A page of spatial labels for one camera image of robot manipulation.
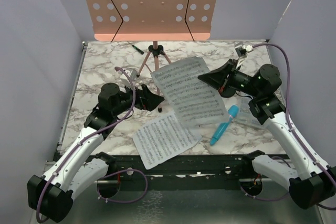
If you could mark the black microphone stand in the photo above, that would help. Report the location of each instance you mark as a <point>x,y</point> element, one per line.
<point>227,92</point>

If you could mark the clear plastic parts box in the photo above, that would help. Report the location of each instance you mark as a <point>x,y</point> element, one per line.
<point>245,116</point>

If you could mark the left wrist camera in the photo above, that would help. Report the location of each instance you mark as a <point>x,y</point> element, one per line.
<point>131,74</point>

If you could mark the teal toy microphone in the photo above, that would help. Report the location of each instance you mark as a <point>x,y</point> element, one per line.
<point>233,111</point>

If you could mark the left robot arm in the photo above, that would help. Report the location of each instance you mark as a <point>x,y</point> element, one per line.
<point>52,194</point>

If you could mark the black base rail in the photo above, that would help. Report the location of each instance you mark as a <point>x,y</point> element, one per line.
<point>183,172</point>

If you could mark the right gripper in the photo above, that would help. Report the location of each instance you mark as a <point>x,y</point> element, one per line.
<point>218,78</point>

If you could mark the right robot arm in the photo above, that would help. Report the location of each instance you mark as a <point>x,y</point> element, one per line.
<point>311,180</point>

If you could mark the pink music stand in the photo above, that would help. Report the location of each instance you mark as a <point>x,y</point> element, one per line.
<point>151,20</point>

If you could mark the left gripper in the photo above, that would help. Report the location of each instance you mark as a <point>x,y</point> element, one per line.
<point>146,99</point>

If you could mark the sheet music page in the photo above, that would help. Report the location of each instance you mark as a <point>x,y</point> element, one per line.
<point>193,101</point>
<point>164,138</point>

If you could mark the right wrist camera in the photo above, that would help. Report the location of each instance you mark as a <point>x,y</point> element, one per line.
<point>242,52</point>

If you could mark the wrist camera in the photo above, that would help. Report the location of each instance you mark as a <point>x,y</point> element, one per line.
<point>131,74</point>
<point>242,52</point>

